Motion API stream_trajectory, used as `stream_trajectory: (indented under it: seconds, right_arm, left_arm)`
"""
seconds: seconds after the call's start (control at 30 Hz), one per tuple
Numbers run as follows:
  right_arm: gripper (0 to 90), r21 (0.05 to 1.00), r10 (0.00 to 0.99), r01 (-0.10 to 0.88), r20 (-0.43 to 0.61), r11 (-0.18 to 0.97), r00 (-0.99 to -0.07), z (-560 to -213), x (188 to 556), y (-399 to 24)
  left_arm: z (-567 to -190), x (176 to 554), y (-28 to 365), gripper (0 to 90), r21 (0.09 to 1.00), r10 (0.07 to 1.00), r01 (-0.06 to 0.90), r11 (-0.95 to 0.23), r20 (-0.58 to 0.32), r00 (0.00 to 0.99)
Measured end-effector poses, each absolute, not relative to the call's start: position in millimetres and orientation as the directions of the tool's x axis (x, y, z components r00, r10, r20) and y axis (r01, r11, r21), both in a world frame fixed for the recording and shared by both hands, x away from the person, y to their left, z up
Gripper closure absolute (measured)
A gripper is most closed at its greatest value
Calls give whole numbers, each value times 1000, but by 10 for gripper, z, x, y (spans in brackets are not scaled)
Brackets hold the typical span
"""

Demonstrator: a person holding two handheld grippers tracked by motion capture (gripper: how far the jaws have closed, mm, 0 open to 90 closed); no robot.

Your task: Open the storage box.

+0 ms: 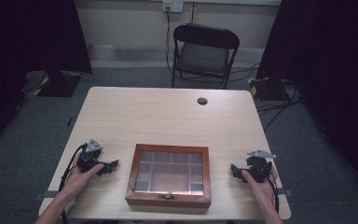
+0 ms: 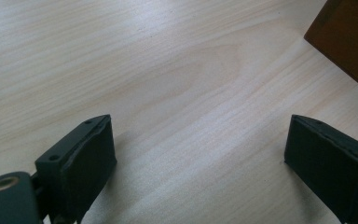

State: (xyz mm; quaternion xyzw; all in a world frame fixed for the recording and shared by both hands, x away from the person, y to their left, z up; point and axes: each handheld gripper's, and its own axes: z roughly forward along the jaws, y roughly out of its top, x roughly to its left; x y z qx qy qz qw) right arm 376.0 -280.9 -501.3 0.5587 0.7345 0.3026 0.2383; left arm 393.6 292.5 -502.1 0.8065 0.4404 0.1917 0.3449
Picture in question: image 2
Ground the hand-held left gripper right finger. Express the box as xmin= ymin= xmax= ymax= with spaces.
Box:
xmin=283 ymin=114 xmax=358 ymax=224

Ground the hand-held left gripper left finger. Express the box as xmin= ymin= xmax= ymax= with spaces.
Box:
xmin=34 ymin=114 xmax=118 ymax=224

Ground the brown wooden box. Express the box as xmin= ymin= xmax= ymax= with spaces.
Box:
xmin=303 ymin=0 xmax=358 ymax=98

